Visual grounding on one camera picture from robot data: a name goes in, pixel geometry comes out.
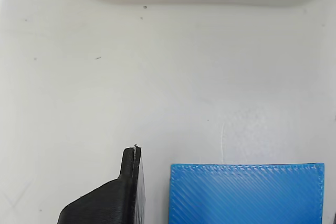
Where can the blue plastic block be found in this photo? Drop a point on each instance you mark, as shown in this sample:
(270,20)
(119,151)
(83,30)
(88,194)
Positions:
(244,197)

